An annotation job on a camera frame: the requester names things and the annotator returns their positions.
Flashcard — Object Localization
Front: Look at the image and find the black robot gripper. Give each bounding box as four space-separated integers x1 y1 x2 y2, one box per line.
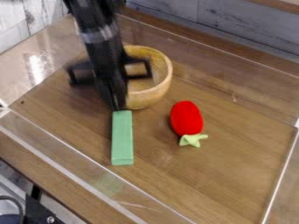
67 56 152 110

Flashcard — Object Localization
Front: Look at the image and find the green rectangular block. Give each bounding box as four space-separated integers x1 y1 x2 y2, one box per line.
111 110 134 165

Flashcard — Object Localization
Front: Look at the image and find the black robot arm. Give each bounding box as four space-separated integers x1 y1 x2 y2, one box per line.
63 0 152 111

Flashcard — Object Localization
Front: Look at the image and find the brown wooden bowl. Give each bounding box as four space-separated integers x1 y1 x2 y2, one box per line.
126 45 174 110

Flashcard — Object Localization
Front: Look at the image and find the red plush strawberry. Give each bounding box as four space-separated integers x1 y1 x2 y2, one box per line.
170 101 209 148

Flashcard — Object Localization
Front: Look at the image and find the clear acrylic tray wall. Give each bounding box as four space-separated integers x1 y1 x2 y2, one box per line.
0 107 195 224

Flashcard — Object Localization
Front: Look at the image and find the black clamp with cable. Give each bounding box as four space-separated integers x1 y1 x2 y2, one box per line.
0 184 66 224

